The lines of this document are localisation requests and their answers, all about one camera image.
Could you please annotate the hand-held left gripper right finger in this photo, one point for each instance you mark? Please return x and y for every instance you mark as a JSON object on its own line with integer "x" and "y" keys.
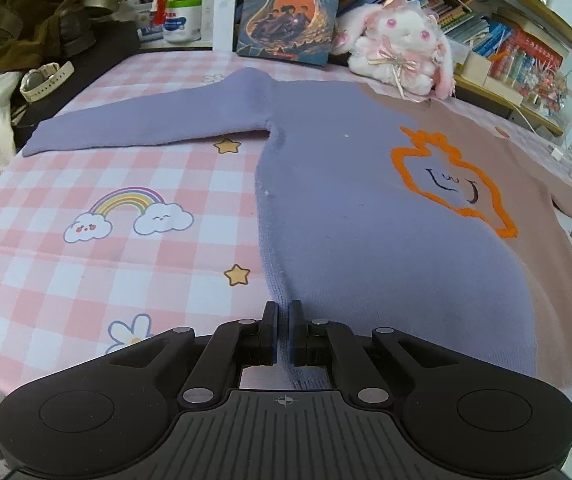
{"x": 296, "y": 332}

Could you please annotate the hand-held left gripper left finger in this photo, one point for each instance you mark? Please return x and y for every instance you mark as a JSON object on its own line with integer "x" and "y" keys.
{"x": 270, "y": 332}

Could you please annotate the purple and pink sweater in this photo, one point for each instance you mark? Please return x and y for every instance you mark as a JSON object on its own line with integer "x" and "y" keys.
{"x": 345, "y": 210}

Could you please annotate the white charger plug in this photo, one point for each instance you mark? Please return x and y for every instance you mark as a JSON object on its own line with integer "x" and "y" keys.
{"x": 558, "y": 153}

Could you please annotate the pink checked tablecloth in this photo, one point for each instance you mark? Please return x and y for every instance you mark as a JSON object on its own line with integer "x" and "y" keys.
{"x": 91, "y": 270}

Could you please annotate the red box of tubes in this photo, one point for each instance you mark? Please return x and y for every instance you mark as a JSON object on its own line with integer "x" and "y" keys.
{"x": 528, "y": 60}

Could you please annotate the white pink plush bunny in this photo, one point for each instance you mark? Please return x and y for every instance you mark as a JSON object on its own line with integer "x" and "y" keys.
{"x": 405, "y": 45}

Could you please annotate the illustrated book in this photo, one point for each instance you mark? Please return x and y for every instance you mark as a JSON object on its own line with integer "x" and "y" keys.
{"x": 291, "y": 15}

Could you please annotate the white tub with pens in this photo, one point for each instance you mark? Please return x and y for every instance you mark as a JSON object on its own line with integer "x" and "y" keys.
{"x": 182, "y": 20}

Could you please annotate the blue and white box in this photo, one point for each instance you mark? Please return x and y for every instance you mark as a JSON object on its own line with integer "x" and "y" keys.
{"x": 151, "y": 22}

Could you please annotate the white wristwatch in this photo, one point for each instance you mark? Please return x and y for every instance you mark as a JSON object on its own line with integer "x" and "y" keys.
{"x": 41, "y": 82}

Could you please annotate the round metal tin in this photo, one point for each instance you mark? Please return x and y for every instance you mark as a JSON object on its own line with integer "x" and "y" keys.
{"x": 100, "y": 2}

